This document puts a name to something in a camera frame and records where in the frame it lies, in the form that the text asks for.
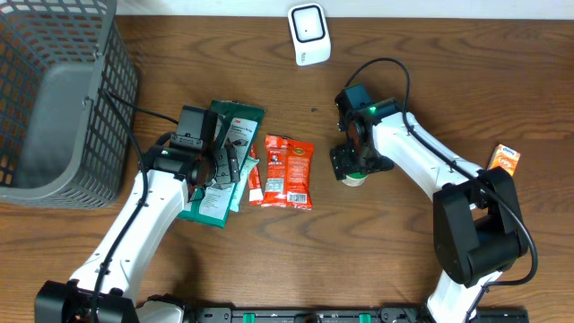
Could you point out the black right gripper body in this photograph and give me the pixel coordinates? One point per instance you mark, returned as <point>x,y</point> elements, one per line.
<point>353,157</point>

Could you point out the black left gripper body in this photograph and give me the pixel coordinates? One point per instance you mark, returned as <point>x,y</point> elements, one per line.
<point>228,170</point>

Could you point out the green lid white jar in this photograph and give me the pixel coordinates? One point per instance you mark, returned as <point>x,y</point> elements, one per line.
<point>354,180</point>

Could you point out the white green 3M package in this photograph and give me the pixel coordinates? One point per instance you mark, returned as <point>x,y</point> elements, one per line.
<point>238,124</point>

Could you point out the red tube package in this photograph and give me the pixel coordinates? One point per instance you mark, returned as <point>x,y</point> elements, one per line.
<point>256,195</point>

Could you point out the red candy bag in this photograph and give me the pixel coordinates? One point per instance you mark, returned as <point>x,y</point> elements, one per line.
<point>288,173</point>

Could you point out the small orange white box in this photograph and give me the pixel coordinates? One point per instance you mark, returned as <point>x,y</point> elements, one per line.
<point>505,158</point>

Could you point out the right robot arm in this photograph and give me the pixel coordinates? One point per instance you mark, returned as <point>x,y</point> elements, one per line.
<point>478,229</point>

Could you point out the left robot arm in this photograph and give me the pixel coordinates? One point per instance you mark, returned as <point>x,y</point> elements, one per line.
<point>106,286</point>

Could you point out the white barcode scanner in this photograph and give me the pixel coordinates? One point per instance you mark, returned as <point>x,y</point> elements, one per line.
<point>309,33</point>

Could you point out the grey plastic mesh basket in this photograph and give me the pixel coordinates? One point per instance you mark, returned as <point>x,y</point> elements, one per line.
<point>68,89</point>

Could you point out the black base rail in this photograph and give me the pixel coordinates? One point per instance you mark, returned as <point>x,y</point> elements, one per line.
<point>227,315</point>

